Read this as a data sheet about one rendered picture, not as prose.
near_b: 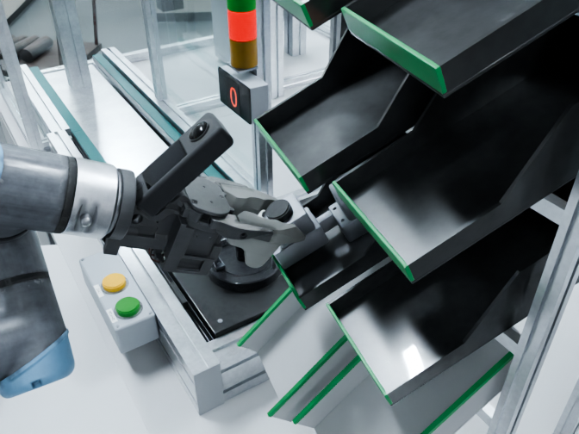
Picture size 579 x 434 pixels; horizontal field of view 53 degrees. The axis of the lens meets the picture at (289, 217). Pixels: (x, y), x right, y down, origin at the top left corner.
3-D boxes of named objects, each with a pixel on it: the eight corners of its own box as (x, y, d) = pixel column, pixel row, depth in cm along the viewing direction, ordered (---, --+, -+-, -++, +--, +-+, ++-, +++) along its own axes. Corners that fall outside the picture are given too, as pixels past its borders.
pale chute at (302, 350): (291, 423, 77) (268, 417, 74) (258, 351, 87) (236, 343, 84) (441, 274, 71) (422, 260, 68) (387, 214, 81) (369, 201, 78)
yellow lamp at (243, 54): (239, 71, 103) (237, 44, 100) (226, 62, 106) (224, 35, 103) (263, 65, 105) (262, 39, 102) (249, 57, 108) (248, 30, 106)
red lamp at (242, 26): (237, 43, 100) (235, 15, 97) (224, 35, 103) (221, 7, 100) (262, 38, 102) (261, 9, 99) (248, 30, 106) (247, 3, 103)
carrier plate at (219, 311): (215, 342, 93) (214, 332, 92) (158, 259, 109) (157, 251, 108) (336, 287, 103) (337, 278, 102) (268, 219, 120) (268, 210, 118)
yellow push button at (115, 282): (108, 299, 100) (106, 290, 99) (101, 285, 103) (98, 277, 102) (130, 290, 102) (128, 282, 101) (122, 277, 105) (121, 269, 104)
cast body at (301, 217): (284, 270, 69) (259, 234, 64) (271, 248, 72) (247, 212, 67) (344, 232, 69) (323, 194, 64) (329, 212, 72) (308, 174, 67)
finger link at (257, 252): (287, 268, 68) (214, 248, 65) (308, 227, 66) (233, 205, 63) (292, 284, 66) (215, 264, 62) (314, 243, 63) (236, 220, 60)
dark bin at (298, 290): (305, 311, 66) (278, 274, 61) (265, 244, 76) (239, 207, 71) (509, 177, 67) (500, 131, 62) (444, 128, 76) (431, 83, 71)
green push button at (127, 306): (121, 325, 96) (119, 316, 94) (114, 309, 98) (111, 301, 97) (144, 315, 97) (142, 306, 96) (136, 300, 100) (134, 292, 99)
